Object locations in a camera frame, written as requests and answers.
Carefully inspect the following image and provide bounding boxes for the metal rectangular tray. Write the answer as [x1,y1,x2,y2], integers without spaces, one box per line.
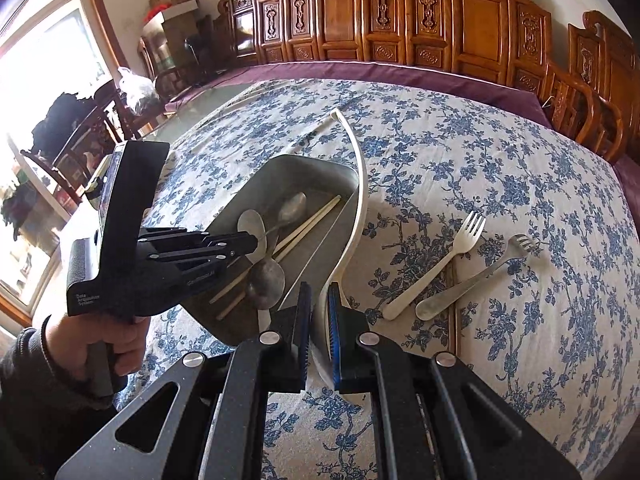
[182,155,359,346]

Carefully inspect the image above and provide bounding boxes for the metal spoon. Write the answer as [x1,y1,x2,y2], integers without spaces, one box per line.
[265,192,307,258]
[246,257,285,333]

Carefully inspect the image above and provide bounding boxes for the cream chopstick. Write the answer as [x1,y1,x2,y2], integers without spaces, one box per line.
[216,197,333,321]
[209,195,342,304]

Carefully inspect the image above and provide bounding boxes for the metal fork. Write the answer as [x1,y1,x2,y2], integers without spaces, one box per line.
[414,234,538,321]

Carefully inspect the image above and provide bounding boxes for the blue floral tablecloth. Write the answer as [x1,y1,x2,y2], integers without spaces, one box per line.
[145,79,639,479]

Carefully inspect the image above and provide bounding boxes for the carved wooden bench back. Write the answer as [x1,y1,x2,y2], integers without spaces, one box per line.
[214,0,552,93]

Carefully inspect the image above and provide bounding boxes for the stacked cardboard boxes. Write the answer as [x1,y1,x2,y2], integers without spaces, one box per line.
[138,0,204,79]

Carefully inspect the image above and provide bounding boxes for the carved wooden armchair right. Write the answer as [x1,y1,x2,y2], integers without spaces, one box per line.
[541,10,639,165]

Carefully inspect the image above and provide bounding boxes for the white plastic bag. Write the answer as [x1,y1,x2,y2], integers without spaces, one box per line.
[118,66,162,116]

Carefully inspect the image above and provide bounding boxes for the person left hand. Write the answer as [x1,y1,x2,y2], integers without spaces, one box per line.
[43,313,151,382]

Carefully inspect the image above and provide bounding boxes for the purple table cover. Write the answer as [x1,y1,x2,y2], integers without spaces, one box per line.
[164,60,640,201]

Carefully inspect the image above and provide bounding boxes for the dark wooden chair left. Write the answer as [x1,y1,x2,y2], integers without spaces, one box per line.
[20,80,141,204]

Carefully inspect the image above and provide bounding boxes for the cream plastic fork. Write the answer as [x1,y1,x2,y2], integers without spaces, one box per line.
[383,212,486,321]

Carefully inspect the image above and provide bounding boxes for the cream plastic spoon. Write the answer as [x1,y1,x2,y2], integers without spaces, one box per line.
[236,209,267,264]

